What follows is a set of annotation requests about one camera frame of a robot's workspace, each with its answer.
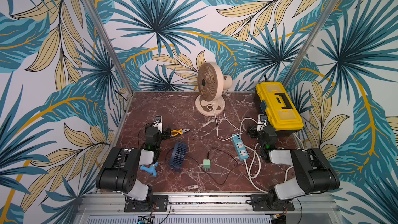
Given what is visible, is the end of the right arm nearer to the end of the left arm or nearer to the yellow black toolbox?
the yellow black toolbox

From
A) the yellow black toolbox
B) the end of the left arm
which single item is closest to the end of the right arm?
the yellow black toolbox

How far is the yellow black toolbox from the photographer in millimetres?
866
